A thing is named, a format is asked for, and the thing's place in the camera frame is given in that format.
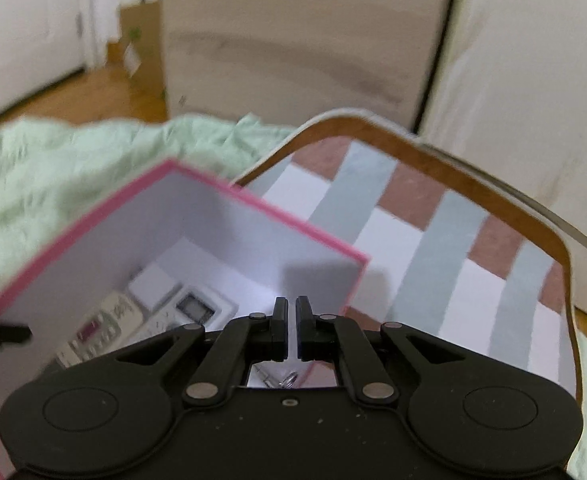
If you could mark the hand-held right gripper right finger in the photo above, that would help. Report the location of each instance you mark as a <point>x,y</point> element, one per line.
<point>303,332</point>

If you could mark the cream remote control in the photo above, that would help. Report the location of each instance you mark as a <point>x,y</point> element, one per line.
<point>103,327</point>

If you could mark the light green blanket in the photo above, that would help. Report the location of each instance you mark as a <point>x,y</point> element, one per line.
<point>48,170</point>

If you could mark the checked rug with brown border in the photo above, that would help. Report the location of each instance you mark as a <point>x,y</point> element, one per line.
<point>423,260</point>

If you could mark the light wooden cabinet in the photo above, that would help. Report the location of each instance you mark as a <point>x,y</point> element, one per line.
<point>298,35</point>

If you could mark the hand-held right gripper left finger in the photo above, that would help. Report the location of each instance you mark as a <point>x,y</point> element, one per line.
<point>279,332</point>

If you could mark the white door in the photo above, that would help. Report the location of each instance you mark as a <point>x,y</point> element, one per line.
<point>23,35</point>

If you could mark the pink cardboard box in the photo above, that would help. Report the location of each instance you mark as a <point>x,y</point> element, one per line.
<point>253,240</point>

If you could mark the white remote control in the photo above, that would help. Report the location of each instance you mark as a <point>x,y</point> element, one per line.
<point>193,307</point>

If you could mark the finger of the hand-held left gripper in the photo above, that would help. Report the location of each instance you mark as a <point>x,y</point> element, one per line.
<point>3,333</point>

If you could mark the brown cardboard box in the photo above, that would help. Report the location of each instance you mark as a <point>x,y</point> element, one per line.
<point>146,25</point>

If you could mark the white charger plug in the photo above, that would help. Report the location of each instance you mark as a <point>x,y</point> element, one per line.
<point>153,282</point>

